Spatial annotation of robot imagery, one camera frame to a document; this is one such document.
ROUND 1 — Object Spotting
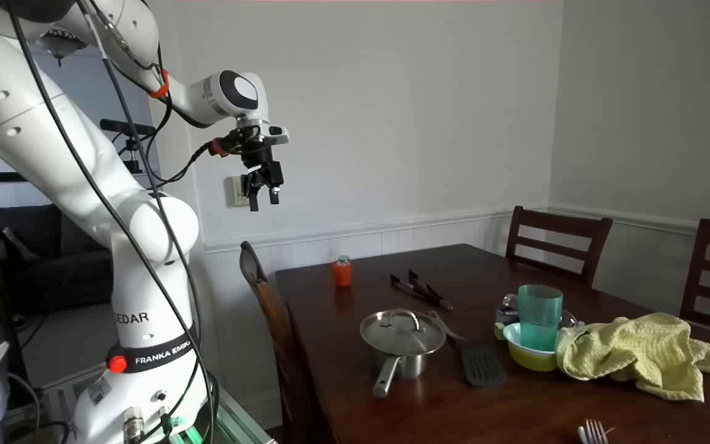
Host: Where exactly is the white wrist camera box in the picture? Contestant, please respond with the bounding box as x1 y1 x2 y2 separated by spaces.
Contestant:
253 121 295 148

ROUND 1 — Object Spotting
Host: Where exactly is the silver fork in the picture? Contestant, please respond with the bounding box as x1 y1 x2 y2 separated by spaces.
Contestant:
576 417 614 444

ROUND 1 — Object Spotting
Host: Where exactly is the dark wooden curved-back chair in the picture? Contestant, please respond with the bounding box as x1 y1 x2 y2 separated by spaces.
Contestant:
237 240 325 444

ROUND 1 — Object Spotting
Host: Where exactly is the yellow cloth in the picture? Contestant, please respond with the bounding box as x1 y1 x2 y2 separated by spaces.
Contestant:
556 312 710 404

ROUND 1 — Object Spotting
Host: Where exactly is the white wall outlet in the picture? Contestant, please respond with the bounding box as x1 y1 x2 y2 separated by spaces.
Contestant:
222 172 253 211

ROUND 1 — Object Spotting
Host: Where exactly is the silver pot with handle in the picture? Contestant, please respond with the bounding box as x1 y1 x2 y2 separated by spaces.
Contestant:
371 348 436 401

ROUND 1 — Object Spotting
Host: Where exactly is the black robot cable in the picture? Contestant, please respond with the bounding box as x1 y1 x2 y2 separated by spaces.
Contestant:
9 0 234 444

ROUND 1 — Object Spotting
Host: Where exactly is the orange bottle with white cap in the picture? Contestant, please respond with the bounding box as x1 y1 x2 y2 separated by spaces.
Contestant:
330 254 355 291

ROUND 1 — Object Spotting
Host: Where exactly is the small glass jar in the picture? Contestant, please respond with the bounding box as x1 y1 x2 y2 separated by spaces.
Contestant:
494 291 524 332

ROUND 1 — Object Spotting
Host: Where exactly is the teal plastic cup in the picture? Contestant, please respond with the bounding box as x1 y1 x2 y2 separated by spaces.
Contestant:
516 282 566 354

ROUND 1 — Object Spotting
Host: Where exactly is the dark sofa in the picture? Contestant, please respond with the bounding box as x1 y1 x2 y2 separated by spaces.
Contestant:
0 202 117 318

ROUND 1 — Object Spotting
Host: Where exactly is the green bowl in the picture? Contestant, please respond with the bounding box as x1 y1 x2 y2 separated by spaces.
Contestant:
500 320 567 376

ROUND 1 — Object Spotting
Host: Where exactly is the black spatula silver handle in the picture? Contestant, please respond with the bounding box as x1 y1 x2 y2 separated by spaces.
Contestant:
428 309 511 391

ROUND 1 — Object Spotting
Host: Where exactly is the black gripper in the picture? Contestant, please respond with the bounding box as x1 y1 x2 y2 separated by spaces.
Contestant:
234 133 290 214

